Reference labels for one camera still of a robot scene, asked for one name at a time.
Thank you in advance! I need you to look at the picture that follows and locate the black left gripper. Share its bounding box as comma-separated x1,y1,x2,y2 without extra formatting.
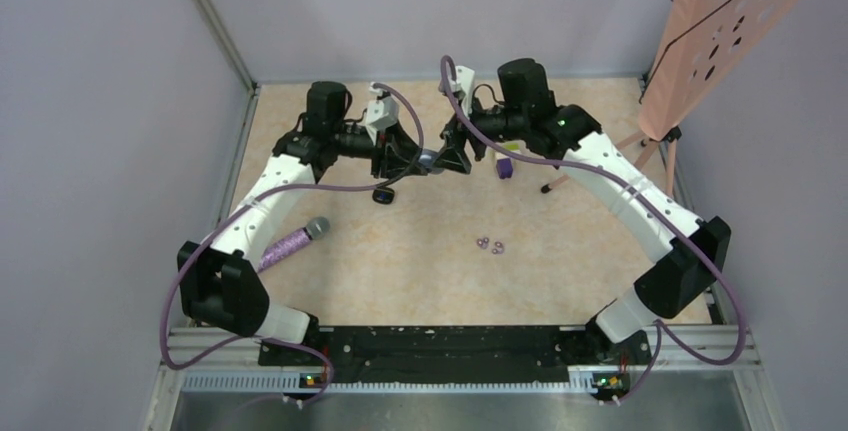
332,119,429,179

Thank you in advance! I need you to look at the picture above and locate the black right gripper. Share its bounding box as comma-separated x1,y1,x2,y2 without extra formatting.
432,92,529,173

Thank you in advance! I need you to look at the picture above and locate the grey purple charging case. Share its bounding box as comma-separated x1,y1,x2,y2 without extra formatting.
418,149,444,175

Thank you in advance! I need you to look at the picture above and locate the glossy black charging case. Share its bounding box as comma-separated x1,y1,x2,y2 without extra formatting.
372,187,396,205

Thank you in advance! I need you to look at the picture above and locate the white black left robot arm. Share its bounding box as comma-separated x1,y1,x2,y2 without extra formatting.
178,81,425,365

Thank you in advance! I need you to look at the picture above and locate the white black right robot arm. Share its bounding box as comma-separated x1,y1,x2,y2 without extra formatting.
440,55,730,363

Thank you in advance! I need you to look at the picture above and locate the green white purple toy block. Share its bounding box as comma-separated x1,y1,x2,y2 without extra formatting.
494,142,520,180

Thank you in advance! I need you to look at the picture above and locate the purple glitter microphone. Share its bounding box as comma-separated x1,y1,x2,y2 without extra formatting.
257,216,331,274

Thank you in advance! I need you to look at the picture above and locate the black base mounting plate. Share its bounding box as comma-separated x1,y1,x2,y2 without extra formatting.
258,325,650,384

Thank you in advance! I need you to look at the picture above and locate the pink music stand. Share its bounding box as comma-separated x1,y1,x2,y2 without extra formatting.
566,0,799,195

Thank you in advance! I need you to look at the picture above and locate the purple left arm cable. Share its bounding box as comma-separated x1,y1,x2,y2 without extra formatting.
160,82,427,409

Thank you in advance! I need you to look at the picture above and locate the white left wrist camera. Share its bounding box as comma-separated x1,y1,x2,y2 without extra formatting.
363,82,398,144

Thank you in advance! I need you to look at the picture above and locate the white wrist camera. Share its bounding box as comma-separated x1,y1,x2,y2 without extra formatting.
438,65,476,118
363,82,398,144

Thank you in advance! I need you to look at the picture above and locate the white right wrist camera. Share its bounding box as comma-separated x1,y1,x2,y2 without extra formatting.
438,65,476,118

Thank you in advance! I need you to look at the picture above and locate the aluminium frame rail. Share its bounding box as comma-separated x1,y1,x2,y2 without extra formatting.
160,324,761,402

